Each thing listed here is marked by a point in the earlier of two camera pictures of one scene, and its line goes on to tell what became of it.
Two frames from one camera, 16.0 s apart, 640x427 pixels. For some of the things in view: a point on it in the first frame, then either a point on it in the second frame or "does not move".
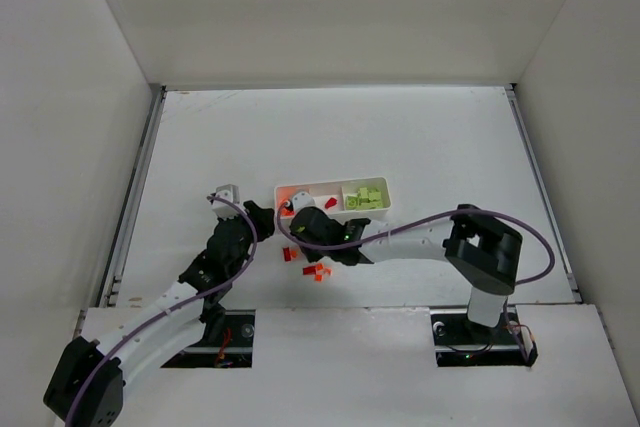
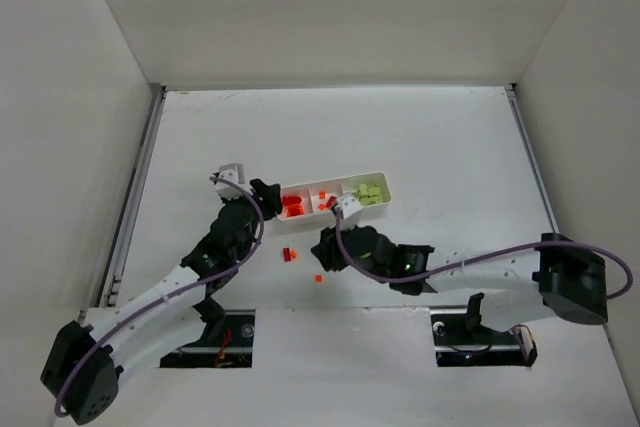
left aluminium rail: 108,296 does not move
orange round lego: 286,192 -> 294,210
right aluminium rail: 515,104 does not move
